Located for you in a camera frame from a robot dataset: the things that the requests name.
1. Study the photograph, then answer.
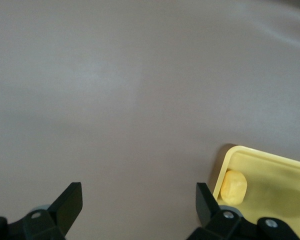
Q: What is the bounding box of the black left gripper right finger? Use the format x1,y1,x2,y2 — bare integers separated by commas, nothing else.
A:
187,182,300,240

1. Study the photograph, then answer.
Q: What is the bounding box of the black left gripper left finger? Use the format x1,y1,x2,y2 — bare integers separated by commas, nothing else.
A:
0,181,84,240

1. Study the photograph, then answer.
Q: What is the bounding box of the yellow potato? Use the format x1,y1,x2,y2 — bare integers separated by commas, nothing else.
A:
219,169,248,206

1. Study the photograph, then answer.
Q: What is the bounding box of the yellow plastic tray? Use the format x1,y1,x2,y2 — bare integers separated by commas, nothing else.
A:
211,145,300,240

